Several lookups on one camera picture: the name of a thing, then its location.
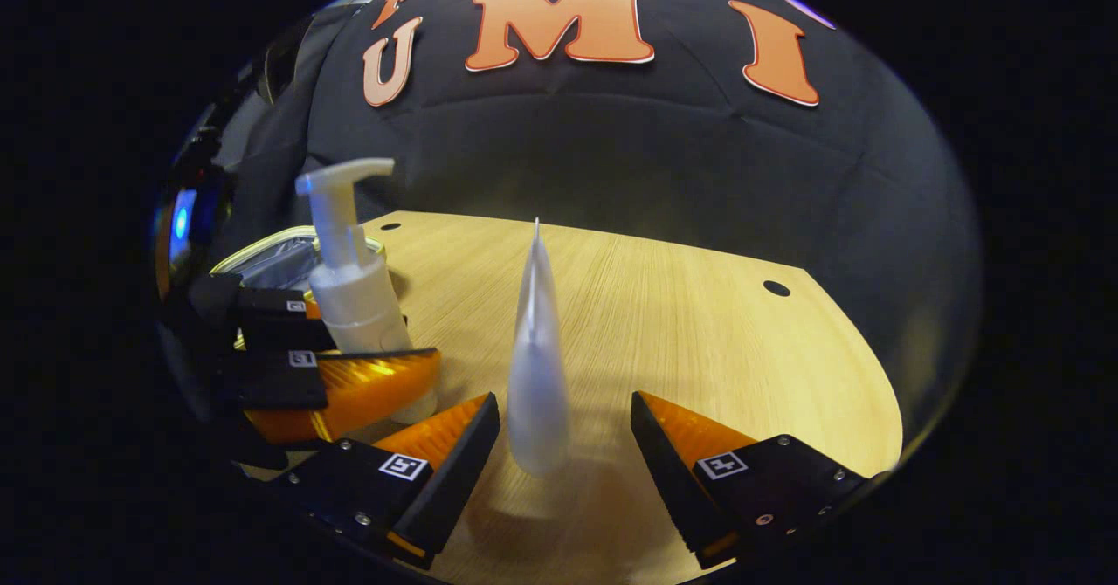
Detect white pump bottle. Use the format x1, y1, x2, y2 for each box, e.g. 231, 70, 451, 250
295, 159, 438, 424

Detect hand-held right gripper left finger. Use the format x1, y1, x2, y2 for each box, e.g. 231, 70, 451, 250
278, 391, 503, 571

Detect white squeeze tube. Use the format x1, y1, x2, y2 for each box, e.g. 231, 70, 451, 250
507, 218, 570, 478

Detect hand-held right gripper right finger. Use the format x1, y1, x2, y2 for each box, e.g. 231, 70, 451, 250
629, 389, 876, 571

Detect yellow-green clear suitcase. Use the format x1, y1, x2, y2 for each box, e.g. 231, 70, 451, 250
210, 225, 390, 306

